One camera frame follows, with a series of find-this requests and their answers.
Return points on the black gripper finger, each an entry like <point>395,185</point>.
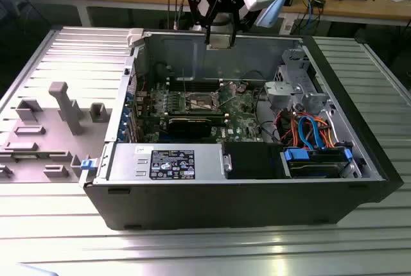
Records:
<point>208,33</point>
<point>233,37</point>

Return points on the silver topped CPU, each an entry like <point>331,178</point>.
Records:
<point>221,47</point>

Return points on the thin metal locking lever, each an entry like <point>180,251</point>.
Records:
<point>184,83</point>
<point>229,98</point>

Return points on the black RAM slot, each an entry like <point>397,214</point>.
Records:
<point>175,110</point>
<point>199,86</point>
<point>175,113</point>
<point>199,82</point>
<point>199,79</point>
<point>199,90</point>

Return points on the CPU socket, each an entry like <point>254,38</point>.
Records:
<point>199,101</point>

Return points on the black plastic bay cover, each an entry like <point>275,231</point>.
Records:
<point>250,160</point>

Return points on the coin cell battery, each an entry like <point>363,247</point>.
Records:
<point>242,88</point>

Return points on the silver metal drive cage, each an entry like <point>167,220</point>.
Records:
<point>282,91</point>

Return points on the beige case latch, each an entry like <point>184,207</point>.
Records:
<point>135,37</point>

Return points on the green motherboard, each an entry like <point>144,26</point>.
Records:
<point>239,118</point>

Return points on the small black adapter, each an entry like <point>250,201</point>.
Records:
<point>319,2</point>

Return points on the graphics card with black cooler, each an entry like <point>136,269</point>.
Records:
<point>189,128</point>

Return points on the hard disk in blue carrier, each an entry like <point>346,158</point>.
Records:
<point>297,154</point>

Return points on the silver power supply unit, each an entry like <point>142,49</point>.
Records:
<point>128,163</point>

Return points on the black open PC case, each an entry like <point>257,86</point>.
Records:
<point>224,205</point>

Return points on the blue case latch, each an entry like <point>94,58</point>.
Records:
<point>88,164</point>

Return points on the gray plastic parts rack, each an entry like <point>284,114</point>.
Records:
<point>48,160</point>

